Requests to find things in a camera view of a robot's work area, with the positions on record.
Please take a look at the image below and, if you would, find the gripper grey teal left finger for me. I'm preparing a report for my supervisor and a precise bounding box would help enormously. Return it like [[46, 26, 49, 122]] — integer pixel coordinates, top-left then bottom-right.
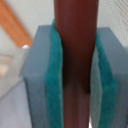
[[22, 23, 64, 128]]

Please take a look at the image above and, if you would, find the fork with wooden handle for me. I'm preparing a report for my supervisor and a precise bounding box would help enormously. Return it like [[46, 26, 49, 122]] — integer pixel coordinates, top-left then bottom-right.
[[0, 0, 32, 47]]

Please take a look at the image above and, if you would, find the round tan wooden plate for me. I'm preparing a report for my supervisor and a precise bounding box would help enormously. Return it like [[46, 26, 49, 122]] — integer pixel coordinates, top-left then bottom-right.
[[0, 49, 28, 100]]

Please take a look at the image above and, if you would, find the brown toy sausage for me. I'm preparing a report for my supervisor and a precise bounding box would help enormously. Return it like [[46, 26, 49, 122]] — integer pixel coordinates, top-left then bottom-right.
[[54, 0, 99, 128]]

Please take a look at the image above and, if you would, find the gripper grey teal right finger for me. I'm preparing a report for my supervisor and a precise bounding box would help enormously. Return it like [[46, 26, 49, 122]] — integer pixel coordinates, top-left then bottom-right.
[[90, 28, 128, 128]]

